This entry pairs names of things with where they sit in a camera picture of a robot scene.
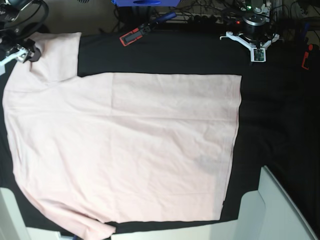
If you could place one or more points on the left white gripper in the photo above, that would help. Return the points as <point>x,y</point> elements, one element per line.
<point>257,49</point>

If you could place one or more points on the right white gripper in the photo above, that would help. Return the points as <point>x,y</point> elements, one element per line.
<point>19,50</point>

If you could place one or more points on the pink T-shirt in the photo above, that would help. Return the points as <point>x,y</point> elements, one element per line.
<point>118,147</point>

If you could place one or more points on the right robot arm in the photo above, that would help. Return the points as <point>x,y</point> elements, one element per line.
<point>10,11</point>

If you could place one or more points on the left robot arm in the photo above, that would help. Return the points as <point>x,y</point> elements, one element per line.
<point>257,29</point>

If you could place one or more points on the orange blue clamp right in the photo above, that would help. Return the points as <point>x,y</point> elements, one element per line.
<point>302,46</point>

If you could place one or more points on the orange blue clamp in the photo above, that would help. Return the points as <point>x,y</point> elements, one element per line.
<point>144,29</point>
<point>302,46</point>

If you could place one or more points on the blue plastic box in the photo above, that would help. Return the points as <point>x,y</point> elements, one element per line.
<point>146,3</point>

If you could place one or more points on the orange blue clamp top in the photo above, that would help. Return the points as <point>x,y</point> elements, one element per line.
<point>144,29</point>

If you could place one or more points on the black table cloth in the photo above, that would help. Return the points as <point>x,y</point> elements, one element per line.
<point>278,117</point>

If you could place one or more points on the white table frame left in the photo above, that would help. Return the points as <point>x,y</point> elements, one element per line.
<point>12,225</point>

